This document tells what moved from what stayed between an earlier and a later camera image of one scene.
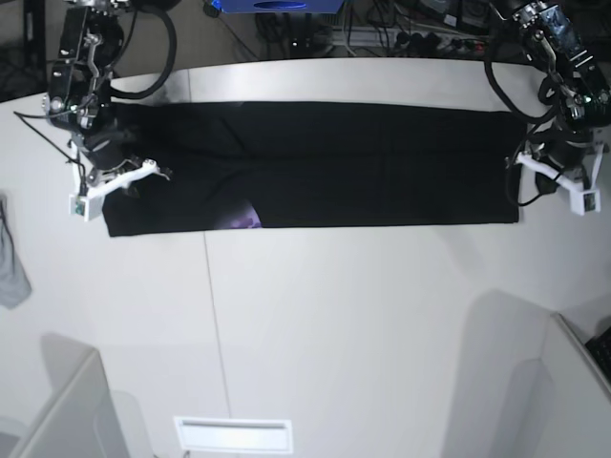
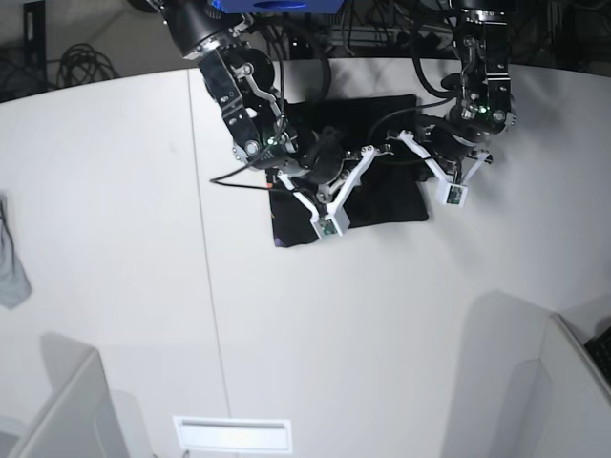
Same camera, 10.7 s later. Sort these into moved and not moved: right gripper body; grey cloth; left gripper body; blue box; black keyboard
Moved: left gripper body; right gripper body
Not moved: grey cloth; blue box; black keyboard
